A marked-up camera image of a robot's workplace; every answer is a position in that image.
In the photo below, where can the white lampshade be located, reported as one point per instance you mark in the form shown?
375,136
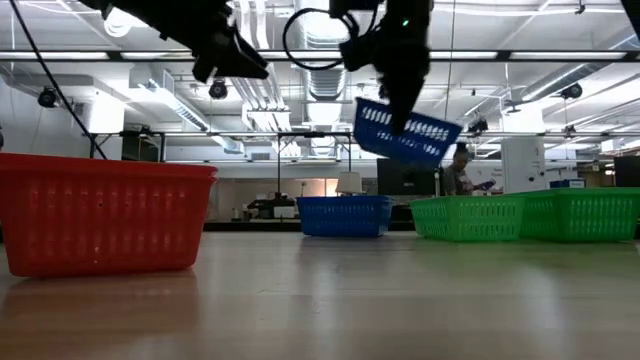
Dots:
349,182

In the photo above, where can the white pillar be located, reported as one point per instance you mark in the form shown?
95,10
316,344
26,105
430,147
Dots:
522,160

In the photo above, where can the black screen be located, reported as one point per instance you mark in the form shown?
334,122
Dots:
627,172

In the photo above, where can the person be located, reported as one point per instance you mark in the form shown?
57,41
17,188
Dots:
452,182

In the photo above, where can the black round ceiling camera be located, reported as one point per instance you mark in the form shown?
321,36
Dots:
571,91
218,90
47,97

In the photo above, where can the green plastic basket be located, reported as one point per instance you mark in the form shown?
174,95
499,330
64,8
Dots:
465,200
580,191
580,240

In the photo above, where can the grey horizontal rail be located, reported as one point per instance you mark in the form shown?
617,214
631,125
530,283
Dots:
525,134

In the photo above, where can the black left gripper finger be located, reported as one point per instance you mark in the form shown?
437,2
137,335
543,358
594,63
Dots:
240,62
202,70

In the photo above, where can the blue storage bins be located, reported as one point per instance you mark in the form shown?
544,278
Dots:
567,184

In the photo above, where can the black metal frame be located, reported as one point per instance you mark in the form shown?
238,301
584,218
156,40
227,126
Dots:
140,145

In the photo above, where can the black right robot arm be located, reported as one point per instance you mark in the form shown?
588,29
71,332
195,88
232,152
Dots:
632,12

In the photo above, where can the blue item in person's hand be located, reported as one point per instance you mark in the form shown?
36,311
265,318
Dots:
488,184

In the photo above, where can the silver ventilation duct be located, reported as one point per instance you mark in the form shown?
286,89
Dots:
327,85

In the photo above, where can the blue plastic basket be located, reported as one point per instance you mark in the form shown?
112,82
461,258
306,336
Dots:
345,234
365,132
345,198

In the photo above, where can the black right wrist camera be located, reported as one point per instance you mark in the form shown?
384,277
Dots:
355,6

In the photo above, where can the black ceiling device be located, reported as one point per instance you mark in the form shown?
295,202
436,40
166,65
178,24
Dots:
477,126

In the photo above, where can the black computer monitor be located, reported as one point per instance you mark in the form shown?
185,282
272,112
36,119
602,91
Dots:
400,182

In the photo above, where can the black metal frame stand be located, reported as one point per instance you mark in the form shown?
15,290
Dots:
314,134

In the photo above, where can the black background table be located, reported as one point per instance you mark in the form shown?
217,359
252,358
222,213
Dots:
250,226

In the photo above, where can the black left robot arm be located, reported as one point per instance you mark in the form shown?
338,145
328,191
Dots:
130,12

